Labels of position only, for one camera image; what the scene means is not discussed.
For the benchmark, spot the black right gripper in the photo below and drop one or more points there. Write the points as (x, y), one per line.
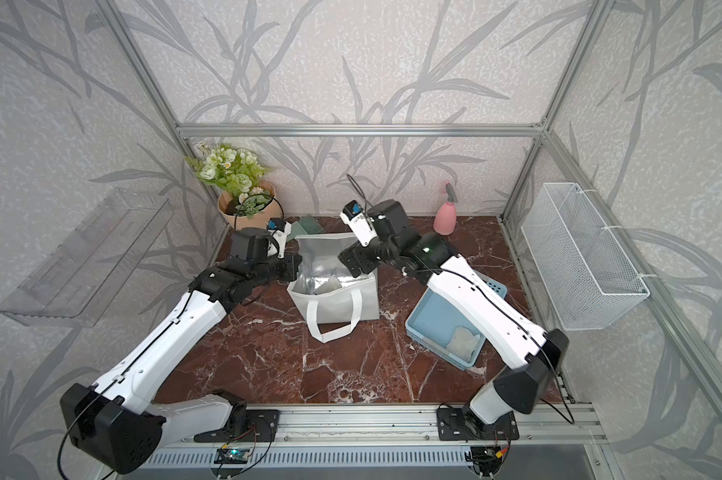
(358, 252)

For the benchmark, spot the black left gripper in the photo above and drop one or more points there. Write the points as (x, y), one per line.
(293, 262)

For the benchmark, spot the white ice pack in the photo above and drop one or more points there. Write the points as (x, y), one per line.
(331, 284)
(463, 347)

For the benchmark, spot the white insulated delivery bag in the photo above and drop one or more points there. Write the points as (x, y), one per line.
(330, 299)

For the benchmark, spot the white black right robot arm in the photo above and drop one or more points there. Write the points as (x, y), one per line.
(532, 355)

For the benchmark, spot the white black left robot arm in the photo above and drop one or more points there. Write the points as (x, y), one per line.
(116, 421)

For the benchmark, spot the pink spray bottle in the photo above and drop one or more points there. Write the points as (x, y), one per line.
(446, 217)

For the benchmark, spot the small green hand brush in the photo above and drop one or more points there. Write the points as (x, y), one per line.
(307, 225)

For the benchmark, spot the artificial green white plant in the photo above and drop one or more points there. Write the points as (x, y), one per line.
(232, 169)

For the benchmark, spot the light blue plastic basket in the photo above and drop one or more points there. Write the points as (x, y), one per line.
(432, 323)

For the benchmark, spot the green circuit board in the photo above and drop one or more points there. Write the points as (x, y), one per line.
(232, 456)

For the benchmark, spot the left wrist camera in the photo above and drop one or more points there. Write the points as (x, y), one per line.
(279, 230)

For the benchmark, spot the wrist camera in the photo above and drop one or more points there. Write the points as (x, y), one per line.
(355, 218)
(279, 230)

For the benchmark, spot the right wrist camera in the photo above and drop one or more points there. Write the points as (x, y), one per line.
(355, 218)

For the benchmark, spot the clear plastic wall shelf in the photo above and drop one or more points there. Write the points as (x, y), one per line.
(75, 284)

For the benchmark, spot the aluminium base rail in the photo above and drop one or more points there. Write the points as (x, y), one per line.
(391, 435)

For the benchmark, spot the white wire mesh basket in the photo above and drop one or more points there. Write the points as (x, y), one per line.
(587, 274)

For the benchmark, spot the right circuit board with wires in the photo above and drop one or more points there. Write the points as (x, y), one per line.
(486, 455)

